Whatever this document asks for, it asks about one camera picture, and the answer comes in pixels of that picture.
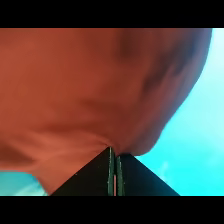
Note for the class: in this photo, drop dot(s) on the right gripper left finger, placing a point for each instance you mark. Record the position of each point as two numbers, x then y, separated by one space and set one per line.
95 180

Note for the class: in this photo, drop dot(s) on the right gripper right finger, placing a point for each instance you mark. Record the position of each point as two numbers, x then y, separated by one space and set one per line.
140 180

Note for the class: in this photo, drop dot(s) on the red garment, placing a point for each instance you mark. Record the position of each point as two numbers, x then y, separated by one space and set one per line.
73 93

